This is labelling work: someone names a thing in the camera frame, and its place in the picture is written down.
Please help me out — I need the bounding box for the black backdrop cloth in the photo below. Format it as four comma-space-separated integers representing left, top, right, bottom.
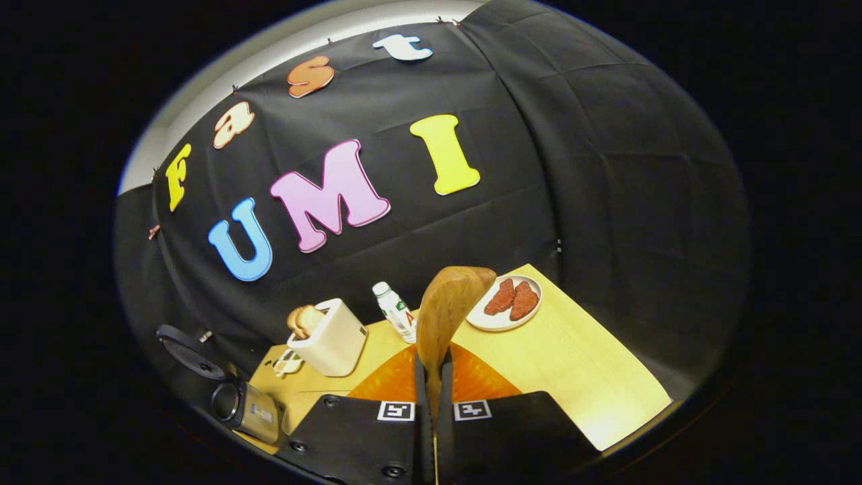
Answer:
113, 0, 752, 405

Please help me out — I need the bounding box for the white toaster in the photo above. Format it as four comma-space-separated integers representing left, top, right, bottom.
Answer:
287, 298, 369, 379

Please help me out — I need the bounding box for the white seasoning dish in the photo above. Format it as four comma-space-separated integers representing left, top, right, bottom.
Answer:
272, 350, 306, 379

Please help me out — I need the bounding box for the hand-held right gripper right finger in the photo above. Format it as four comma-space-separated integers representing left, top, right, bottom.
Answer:
438, 342, 601, 485

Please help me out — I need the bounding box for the dark blue rice cooker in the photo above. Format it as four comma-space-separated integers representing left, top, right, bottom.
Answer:
156, 324, 283, 447

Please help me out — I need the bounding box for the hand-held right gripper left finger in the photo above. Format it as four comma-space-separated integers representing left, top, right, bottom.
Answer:
274, 344, 434, 485

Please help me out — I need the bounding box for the wooden spoon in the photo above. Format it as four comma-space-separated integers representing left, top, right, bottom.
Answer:
415, 265, 498, 485

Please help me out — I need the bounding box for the red meat slice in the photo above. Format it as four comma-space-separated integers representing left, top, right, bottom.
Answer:
509, 280, 541, 322
483, 278, 517, 317

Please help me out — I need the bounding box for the white round plate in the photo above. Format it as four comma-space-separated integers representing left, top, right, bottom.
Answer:
465, 273, 543, 333

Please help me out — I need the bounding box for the white bottle with green label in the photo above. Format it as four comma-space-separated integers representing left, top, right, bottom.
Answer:
372, 281, 419, 345

